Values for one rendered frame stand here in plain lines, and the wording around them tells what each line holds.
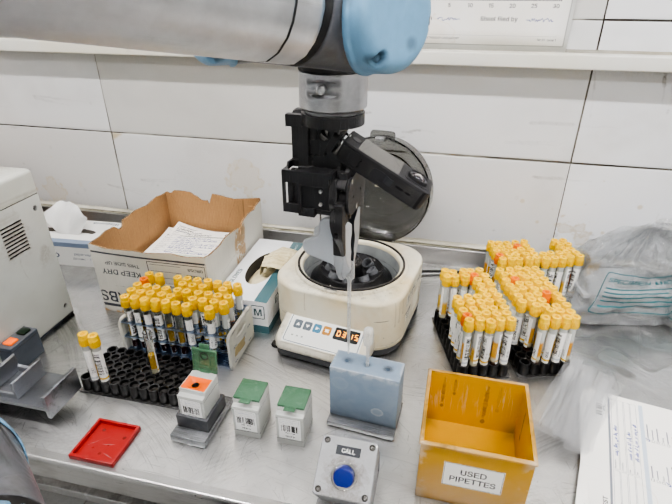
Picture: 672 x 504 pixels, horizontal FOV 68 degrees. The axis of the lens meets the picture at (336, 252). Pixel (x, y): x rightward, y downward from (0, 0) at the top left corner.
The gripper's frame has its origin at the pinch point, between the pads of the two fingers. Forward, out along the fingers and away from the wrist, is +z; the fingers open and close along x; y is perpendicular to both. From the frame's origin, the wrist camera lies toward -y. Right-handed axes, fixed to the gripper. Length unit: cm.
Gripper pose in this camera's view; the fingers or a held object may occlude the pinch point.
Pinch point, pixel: (348, 269)
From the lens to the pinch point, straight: 64.2
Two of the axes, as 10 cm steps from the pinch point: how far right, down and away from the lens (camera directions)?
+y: -9.5, -1.5, 2.7
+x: -3.1, 4.5, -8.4
